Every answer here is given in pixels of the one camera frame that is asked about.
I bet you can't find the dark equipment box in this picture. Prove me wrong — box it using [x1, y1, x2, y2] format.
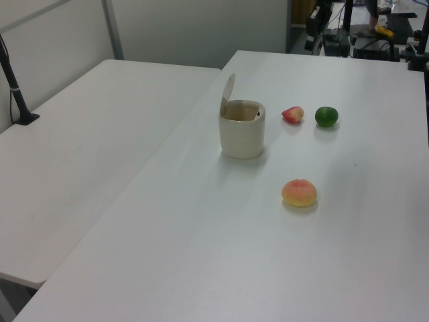
[351, 34, 400, 62]

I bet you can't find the orange yellow peach toy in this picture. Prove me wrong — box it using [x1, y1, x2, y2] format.
[281, 178, 318, 208]

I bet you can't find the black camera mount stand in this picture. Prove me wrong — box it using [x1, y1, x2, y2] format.
[406, 29, 429, 72]

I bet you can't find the green lime toy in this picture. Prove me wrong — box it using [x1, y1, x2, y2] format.
[314, 106, 339, 129]

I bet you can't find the yellow object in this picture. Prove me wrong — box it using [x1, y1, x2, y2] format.
[375, 23, 395, 38]

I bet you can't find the white side table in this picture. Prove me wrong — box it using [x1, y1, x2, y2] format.
[0, 59, 222, 290]

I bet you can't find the red bitten apple toy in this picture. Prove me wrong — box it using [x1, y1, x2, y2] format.
[281, 105, 305, 125]

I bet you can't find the black pole with clamp base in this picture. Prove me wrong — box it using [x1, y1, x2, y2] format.
[0, 33, 40, 126]

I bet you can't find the black vertical stand pole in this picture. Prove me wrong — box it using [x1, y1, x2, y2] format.
[343, 0, 355, 58]

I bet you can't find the beige round garbage bin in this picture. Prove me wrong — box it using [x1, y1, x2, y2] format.
[218, 73, 267, 160]

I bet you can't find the grey metal partition post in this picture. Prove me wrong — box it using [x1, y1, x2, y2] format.
[102, 0, 125, 62]

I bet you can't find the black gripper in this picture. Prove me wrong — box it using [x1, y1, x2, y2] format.
[304, 5, 332, 55]

